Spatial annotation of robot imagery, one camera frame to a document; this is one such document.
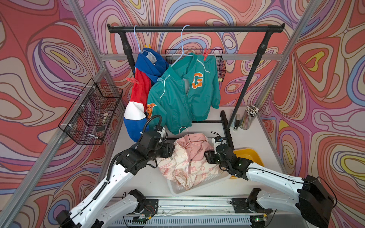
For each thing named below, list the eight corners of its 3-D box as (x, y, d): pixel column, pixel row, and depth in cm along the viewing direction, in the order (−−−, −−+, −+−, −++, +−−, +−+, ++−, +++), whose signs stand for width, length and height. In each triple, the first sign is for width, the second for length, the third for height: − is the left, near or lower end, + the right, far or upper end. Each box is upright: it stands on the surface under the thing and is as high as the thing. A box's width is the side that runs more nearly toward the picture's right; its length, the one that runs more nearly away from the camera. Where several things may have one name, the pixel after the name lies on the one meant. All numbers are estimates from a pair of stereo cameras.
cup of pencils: (240, 129, 105) (248, 114, 92) (237, 120, 111) (244, 104, 98) (251, 129, 105) (261, 114, 92) (248, 120, 111) (256, 104, 98)
